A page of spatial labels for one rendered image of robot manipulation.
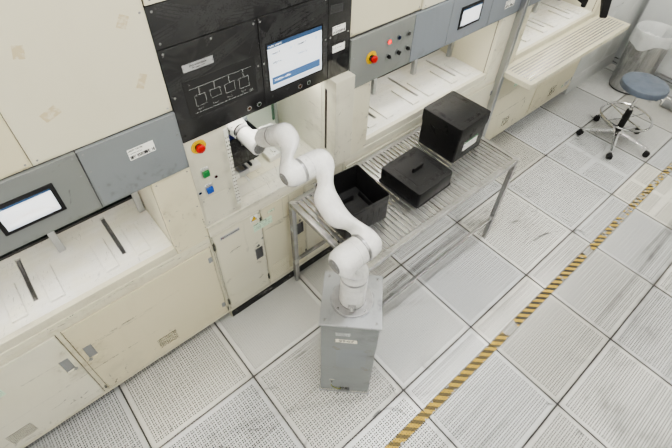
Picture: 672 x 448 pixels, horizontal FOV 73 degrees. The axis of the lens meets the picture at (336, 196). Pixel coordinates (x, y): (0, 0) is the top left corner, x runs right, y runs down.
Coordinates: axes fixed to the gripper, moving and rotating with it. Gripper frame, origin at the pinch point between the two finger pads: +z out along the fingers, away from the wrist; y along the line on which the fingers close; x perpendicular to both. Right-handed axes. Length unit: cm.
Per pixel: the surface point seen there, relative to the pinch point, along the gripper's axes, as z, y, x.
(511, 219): -93, 171, -121
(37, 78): -30, -69, 63
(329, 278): -84, -1, -45
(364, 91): -30, 67, 2
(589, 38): -47, 302, -37
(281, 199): -30, 10, -43
